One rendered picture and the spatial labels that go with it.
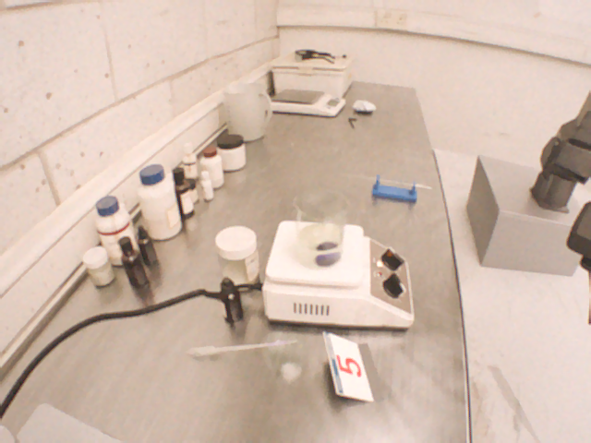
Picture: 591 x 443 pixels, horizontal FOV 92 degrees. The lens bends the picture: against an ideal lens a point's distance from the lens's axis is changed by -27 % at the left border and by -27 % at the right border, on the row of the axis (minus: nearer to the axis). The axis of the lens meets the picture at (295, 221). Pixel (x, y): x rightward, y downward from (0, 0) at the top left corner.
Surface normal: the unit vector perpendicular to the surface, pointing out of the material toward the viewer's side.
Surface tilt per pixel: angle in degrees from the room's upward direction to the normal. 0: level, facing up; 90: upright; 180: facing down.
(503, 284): 0
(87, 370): 0
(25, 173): 90
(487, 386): 0
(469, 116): 90
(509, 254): 90
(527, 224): 90
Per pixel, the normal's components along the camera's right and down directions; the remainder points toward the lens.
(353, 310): -0.14, 0.56
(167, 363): -0.01, -0.83
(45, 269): 0.97, 0.12
